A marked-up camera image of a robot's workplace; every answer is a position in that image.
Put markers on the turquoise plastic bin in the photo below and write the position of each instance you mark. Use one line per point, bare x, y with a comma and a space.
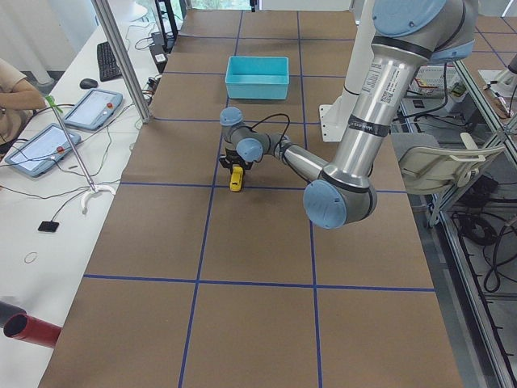
257, 77

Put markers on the small black square pad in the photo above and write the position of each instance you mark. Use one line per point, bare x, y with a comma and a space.
48, 226

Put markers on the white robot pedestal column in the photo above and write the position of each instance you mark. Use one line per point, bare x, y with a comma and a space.
334, 117

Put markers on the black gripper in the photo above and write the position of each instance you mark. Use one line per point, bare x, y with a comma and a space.
233, 157

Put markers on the red and black tube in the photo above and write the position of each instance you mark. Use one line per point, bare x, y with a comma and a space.
17, 324

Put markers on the far teach pendant tablet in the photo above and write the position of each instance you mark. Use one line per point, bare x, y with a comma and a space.
93, 109

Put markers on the black keyboard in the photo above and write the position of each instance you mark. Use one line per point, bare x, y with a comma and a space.
108, 68

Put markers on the teach pendant tablet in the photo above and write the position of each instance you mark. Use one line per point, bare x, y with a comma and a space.
93, 109
41, 153

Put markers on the white chair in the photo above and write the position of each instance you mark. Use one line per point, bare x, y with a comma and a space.
427, 168

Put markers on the near teach pendant tablet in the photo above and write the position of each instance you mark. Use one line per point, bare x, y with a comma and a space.
41, 153

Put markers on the aluminium frame post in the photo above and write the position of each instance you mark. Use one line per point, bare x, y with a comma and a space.
114, 38

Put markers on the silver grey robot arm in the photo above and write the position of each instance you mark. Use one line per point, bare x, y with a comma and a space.
408, 35

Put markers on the yellow beetle toy car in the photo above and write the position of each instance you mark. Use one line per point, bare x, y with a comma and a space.
236, 179

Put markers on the black computer mouse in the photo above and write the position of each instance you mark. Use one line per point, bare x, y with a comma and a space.
88, 83

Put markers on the metal rod with white stand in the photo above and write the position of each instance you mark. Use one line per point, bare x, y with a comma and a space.
94, 188

